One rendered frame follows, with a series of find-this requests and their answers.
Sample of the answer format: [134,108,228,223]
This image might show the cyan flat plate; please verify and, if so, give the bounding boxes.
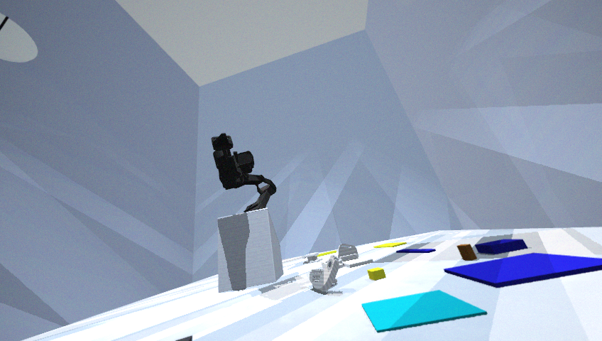
[361,290,488,332]

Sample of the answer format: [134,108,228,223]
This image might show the small yellow block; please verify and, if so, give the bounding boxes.
[367,267,386,280]

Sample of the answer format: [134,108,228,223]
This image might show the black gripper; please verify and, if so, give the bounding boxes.
[212,133,244,189]

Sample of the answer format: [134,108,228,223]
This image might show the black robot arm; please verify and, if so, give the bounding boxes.
[213,151,277,212]

